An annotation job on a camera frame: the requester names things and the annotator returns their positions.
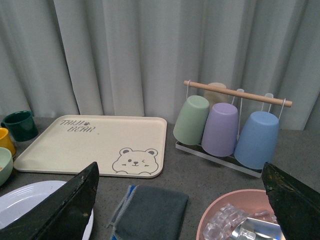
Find purple cup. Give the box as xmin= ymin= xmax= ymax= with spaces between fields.
xmin=201 ymin=102 xmax=239 ymax=157

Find white plate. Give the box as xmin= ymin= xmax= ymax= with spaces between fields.
xmin=0 ymin=181 xmax=93 ymax=240

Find clear ice cubes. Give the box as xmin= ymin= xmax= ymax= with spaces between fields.
xmin=202 ymin=203 xmax=277 ymax=240

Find blue cup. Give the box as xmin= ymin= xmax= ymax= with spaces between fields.
xmin=234 ymin=111 xmax=280 ymax=170

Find beige cup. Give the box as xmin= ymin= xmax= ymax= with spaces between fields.
xmin=203 ymin=82 xmax=228 ymax=110

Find white cup rack wooden handle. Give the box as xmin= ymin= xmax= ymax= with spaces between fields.
xmin=175 ymin=79 xmax=293 ymax=179

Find grey curtain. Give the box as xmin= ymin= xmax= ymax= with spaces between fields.
xmin=0 ymin=0 xmax=320 ymax=131

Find green cup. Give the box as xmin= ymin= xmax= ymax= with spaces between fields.
xmin=173 ymin=95 xmax=210 ymax=146

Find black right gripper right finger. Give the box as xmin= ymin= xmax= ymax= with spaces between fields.
xmin=262 ymin=162 xmax=320 ymax=240

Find dark green mug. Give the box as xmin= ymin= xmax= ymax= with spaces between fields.
xmin=0 ymin=110 xmax=39 ymax=142

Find silver foil packet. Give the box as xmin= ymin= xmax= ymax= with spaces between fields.
xmin=230 ymin=217 xmax=286 ymax=240

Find pink bowl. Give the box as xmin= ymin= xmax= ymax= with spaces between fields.
xmin=196 ymin=189 xmax=274 ymax=240

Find grey blue cloth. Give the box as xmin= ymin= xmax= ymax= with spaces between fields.
xmin=109 ymin=185 xmax=189 ymax=240

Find yellow mug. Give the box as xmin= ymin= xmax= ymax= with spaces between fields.
xmin=0 ymin=127 xmax=16 ymax=156

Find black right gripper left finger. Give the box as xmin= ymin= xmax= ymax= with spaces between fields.
xmin=0 ymin=161 xmax=99 ymax=240

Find cream bear tray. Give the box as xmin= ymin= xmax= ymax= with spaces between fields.
xmin=13 ymin=115 xmax=167 ymax=179

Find light green bowl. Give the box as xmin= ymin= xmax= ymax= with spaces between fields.
xmin=0 ymin=147 xmax=13 ymax=186

